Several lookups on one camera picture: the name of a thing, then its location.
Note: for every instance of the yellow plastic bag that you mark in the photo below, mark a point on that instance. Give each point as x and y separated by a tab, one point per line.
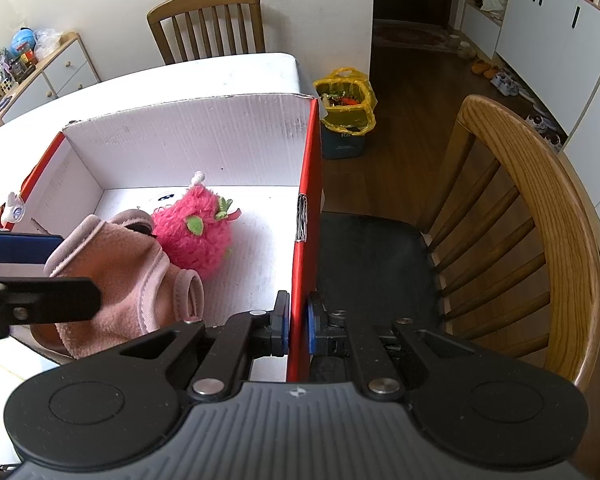
355	120

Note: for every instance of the pair of white sneakers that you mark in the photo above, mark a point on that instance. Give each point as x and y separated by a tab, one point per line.
505	83

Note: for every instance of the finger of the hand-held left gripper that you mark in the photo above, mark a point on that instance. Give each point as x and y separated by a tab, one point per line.
55	300
25	247

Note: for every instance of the blue-grey waste bin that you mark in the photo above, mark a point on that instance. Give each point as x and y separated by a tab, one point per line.
342	147

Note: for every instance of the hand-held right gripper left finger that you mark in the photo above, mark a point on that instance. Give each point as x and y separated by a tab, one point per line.
280	325

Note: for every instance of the black seat cushion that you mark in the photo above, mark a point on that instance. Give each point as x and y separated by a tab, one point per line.
375	260

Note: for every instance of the blue round toy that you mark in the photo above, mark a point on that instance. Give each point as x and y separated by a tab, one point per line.
22	40

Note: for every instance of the small white figurine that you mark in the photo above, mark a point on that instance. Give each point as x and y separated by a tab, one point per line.
14	210

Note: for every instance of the white wall cabinet unit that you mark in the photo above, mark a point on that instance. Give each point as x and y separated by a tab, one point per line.
545	35

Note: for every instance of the wooden chair with curved back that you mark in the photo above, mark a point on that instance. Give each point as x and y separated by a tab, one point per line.
555	210

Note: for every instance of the pink fleece garment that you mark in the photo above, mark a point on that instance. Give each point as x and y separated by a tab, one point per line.
125	280

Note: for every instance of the dark patterned doormat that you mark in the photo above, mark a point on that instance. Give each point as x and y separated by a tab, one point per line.
410	35

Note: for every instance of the red and white plush doll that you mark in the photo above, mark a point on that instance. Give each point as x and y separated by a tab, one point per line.
162	200

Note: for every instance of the clear plastic bag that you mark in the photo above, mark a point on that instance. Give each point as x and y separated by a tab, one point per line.
47	40

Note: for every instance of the pair of dark-trimmed sneakers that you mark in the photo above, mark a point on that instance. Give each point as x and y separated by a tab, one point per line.
541	124

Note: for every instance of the yellow slipper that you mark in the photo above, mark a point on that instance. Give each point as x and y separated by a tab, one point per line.
478	66
491	73

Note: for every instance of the white and wood sideboard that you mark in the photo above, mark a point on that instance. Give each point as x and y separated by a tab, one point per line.
65	72

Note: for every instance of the pink fluffy plush toy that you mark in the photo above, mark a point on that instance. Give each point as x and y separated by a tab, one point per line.
195	245

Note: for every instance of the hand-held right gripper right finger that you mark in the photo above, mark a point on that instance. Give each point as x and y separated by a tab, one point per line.
311	330

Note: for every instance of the pile of small toys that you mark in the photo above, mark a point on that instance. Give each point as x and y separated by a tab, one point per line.
15	67

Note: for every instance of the red and white cardboard box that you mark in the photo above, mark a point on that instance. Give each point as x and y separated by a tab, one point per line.
180	140

